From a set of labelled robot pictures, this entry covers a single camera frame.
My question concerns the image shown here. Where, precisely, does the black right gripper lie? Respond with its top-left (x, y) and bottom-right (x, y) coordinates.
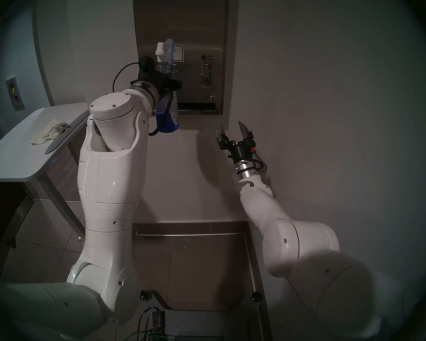
top-left (217, 120), bottom-right (255, 163)

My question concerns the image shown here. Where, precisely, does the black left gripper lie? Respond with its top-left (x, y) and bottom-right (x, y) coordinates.
top-left (138, 71), bottom-right (183, 93)

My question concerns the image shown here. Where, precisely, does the clear spray cleaner bottle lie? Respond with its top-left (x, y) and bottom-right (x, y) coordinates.
top-left (155, 38), bottom-right (181, 133)

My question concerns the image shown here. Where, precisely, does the crumpled white cloth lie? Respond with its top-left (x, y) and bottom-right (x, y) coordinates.
top-left (29, 118), bottom-right (71, 145)

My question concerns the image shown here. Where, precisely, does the white table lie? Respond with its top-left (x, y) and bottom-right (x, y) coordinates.
top-left (0, 102), bottom-right (89, 245)

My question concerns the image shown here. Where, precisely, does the black box with red light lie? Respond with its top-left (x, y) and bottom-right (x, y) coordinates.
top-left (151, 310), bottom-right (166, 332)

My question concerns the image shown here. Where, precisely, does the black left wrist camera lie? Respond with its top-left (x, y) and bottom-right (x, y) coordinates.
top-left (138, 56), bottom-right (156, 74)

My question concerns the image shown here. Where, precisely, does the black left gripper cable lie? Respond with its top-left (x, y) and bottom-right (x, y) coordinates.
top-left (148, 92), bottom-right (174, 135)

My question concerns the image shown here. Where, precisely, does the black left wrist camera cable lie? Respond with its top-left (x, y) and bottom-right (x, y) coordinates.
top-left (113, 61), bottom-right (141, 92)

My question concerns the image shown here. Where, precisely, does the stainless steel wall dispenser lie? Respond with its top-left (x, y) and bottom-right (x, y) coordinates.
top-left (132, 0), bottom-right (230, 115)

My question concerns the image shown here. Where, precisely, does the grey door frame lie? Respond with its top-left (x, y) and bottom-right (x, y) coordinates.
top-left (32, 0), bottom-right (54, 106)

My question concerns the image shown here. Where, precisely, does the fire extinguisher wall cabinet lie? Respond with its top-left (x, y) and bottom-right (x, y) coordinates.
top-left (5, 76), bottom-right (25, 112)

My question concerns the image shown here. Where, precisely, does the grey robot base frame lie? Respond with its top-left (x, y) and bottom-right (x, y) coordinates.
top-left (149, 291), bottom-right (267, 341)

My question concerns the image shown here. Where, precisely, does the black base cable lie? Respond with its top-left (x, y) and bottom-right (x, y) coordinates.
top-left (138, 307), bottom-right (162, 341)

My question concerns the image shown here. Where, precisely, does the green cable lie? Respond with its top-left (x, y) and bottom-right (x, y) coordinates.
top-left (124, 330), bottom-right (164, 341)

